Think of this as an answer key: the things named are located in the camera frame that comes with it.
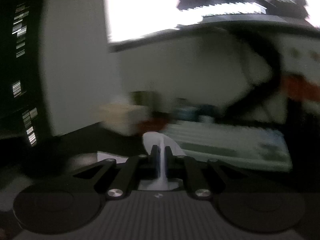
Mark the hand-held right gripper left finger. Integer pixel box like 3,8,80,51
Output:
66,145,162,200

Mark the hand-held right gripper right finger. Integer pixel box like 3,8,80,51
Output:
164,146,250,201

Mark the white paper tissue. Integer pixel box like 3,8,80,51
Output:
138,131,187,191

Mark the red ashtray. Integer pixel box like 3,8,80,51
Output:
137,119,169,132

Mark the pale blue jar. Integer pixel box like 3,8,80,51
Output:
175,99,198,120

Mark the cream tissue box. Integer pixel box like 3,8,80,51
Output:
99,97,150,137

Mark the light blue keyboard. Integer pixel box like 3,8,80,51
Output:
161,121,293,173

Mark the dark olive box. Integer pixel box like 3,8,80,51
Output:
131,91,160,110

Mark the black monitor stand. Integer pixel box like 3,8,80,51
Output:
220,27,283,120

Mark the computer monitor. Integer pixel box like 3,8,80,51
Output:
104,0,320,53

